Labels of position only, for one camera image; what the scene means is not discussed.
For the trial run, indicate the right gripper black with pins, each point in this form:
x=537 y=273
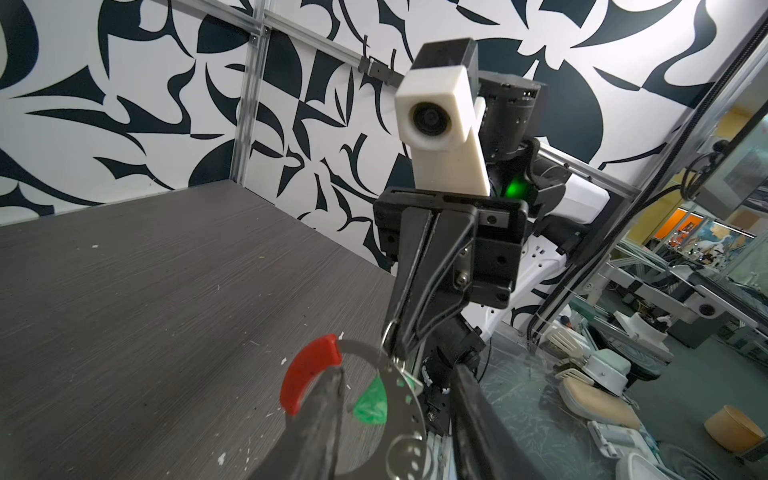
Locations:
x=459 y=249

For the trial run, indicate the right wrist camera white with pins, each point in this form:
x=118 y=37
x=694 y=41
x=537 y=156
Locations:
x=439 y=114

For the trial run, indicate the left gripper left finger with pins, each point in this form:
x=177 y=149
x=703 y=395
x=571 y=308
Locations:
x=309 y=446

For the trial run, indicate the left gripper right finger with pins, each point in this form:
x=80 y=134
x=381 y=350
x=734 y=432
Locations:
x=483 y=448

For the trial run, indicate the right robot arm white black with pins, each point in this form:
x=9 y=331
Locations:
x=561 y=207

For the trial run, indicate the red key tag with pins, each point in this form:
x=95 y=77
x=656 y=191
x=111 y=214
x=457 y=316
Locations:
x=316 y=357

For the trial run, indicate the large wire keyring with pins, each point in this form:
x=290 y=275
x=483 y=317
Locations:
x=402 y=452

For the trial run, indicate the orange bucket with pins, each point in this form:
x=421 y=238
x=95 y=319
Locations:
x=733 y=430

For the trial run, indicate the monitor screen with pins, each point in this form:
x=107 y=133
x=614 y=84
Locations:
x=741 y=178

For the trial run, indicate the green key tag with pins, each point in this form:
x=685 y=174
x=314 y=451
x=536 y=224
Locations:
x=371 y=407

